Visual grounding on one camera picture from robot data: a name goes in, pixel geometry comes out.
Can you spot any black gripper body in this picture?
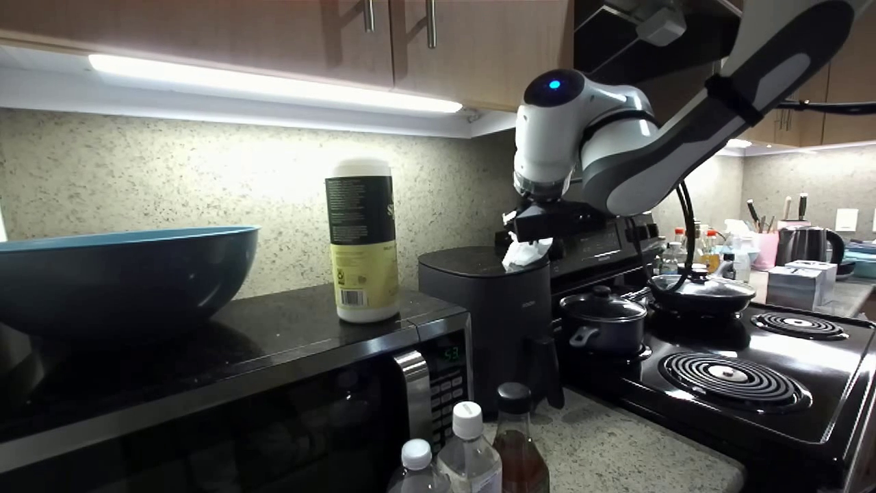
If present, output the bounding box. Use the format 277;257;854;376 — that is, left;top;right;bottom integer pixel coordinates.
501;203;609;240

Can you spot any white cloth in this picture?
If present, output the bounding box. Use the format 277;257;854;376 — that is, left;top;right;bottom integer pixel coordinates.
501;236;554;272

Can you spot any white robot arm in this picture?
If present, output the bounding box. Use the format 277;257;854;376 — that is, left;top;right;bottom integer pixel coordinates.
507;0;873;240

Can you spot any black air fryer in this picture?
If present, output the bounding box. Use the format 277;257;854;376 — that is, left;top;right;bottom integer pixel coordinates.
420;246;565;420

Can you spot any black pot with lid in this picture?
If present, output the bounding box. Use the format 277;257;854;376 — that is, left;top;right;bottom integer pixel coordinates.
558;285;647;355

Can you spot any black frying pan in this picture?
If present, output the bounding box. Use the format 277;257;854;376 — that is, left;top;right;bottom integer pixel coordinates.
648;273;752;317

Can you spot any wooden upper cabinet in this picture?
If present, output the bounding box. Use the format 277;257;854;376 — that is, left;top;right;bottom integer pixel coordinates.
0;0;574;110

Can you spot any green label canister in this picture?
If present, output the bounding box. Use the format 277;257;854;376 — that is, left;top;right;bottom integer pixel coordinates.
325;159;401;324

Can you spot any black range hood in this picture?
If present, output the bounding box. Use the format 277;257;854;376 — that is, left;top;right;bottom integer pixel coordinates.
573;0;741;84

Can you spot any dark sauce bottle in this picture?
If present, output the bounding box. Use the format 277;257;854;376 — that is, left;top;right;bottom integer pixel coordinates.
492;381;550;493

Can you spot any black kettle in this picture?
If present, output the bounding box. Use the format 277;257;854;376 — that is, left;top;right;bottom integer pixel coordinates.
778;228;845;265

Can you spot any under-cabinet light strip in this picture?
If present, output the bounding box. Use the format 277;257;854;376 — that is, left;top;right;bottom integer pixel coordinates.
87;55;464;114

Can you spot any white box on counter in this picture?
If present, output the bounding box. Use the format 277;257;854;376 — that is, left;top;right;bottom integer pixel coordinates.
767;259;837;309

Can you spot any clear water bottle right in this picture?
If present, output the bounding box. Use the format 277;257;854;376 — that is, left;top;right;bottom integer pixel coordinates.
439;400;501;493

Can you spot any clear water bottle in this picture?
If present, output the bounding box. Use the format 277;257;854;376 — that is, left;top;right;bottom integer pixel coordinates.
439;400;501;493
386;439;450;493

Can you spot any clear water bottle left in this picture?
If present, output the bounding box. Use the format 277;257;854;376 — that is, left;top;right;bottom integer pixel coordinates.
386;439;450;493

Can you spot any black electric stove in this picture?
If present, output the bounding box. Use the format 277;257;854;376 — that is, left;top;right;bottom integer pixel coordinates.
544;211;876;493

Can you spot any black microwave oven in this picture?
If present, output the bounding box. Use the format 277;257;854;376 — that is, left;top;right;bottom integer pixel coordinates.
0;288;469;493

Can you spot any blue bowl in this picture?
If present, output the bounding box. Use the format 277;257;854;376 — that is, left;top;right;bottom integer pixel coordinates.
0;224;257;344

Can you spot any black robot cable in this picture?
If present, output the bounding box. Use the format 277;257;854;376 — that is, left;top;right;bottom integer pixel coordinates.
648;179;700;298

